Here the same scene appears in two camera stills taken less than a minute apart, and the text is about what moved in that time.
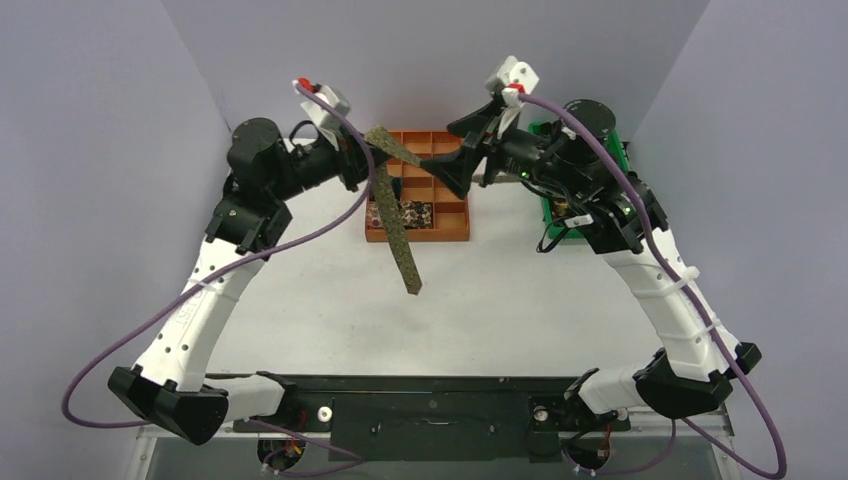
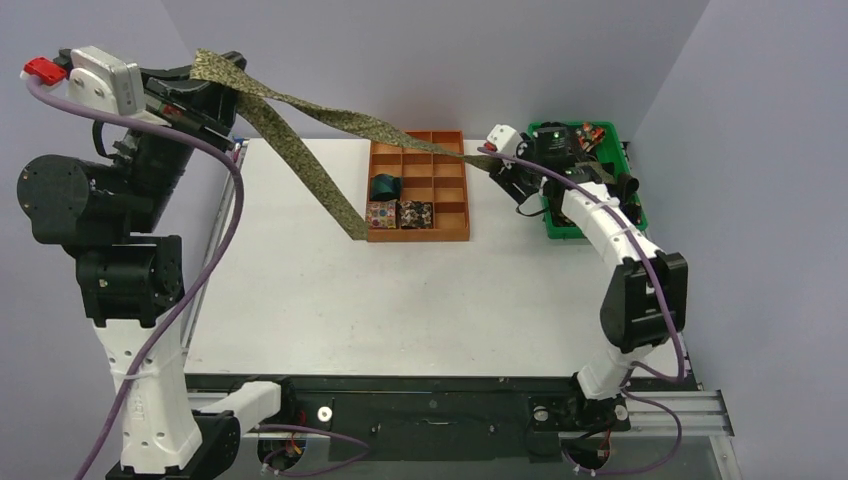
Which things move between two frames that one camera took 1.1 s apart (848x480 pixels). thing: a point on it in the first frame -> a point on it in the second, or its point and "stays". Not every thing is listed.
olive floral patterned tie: x=384 y=144 -> x=260 y=90
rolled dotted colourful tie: x=374 y=219 stays
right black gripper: x=477 y=147 -> x=510 y=176
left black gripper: x=354 y=158 -> x=202 y=102
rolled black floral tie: x=416 y=215 stays
